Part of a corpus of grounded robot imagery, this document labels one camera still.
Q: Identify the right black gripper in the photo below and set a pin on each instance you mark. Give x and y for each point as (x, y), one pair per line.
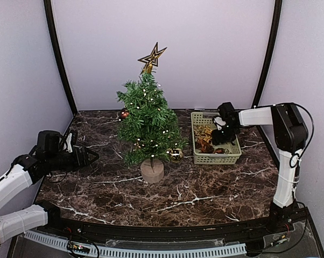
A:
(217, 138)

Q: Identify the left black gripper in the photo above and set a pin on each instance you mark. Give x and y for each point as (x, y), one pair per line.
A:
(84, 160)

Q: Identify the green plastic basket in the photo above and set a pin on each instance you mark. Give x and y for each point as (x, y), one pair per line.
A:
(204, 151)

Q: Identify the gold black bauble ornament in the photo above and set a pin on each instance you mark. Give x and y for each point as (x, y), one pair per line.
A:
(175, 154)

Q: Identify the red bauble ornament back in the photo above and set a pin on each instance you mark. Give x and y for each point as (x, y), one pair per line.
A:
(123, 114)

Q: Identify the small green christmas tree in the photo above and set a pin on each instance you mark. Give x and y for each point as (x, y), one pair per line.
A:
(151, 127)

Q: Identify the gold star tree topper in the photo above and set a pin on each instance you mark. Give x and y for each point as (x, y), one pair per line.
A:
(151, 60)

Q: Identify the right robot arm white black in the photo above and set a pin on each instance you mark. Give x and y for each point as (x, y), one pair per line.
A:
(290, 135)

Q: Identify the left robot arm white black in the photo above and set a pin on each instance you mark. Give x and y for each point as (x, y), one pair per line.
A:
(24, 172)

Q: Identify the round wooden tree base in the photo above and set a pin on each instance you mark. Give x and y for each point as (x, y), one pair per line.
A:
(152, 171)

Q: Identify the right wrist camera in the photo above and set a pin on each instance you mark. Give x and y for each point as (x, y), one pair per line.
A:
(219, 123)

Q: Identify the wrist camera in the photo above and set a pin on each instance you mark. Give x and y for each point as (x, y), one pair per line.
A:
(219, 123)
(69, 141)

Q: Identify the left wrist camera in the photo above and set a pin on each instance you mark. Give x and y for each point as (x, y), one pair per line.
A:
(69, 141)

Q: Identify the black front rail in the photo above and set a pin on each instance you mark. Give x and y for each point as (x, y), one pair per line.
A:
(239, 231)

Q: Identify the white slotted cable duct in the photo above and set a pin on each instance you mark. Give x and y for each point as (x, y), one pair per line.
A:
(121, 248)

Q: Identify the left black frame post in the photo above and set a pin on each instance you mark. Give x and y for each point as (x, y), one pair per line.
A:
(58, 56)

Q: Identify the black frame post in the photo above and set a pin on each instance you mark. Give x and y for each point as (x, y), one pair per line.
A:
(58, 56)
(269, 52)

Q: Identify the right black frame post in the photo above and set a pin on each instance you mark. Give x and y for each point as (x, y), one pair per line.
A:
(269, 52)

